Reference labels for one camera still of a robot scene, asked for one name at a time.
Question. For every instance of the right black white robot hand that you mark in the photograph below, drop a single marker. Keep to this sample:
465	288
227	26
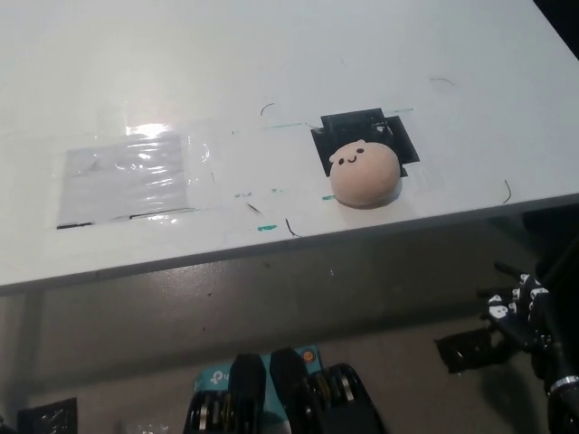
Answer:
518	316

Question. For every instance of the pink dumpling toy with face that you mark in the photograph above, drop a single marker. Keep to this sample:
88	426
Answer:
364	174

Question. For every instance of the black floor tape square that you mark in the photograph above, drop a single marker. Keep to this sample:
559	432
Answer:
47	416
470	350

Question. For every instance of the black tape mask patch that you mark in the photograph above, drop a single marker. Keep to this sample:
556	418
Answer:
357	126

